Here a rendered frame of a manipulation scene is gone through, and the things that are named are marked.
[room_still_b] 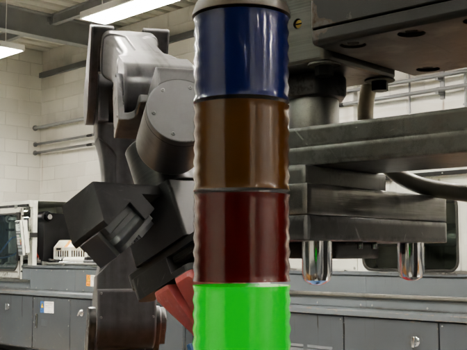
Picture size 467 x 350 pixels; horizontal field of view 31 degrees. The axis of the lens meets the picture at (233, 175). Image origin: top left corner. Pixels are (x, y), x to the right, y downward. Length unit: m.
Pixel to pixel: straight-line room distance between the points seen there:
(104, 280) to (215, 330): 0.66
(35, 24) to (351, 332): 6.66
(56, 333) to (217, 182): 8.80
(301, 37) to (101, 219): 0.20
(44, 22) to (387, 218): 10.91
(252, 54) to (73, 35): 11.35
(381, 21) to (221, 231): 0.25
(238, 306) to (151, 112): 0.37
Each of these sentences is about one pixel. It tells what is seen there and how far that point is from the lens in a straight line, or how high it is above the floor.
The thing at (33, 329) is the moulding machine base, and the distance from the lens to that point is 9.49.
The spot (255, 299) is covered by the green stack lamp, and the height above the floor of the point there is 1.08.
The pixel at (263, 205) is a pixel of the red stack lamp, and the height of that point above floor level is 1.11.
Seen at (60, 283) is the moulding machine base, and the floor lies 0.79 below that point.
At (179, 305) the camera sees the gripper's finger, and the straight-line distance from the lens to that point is 0.70.
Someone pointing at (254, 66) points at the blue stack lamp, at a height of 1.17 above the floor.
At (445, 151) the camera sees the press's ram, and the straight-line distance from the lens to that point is 0.52.
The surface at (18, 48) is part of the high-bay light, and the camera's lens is 10.22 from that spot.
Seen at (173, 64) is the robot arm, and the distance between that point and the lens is 0.79.
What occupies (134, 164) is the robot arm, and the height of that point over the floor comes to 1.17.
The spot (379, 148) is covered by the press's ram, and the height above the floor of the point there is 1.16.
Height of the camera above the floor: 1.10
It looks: 5 degrees up
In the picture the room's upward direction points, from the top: straight up
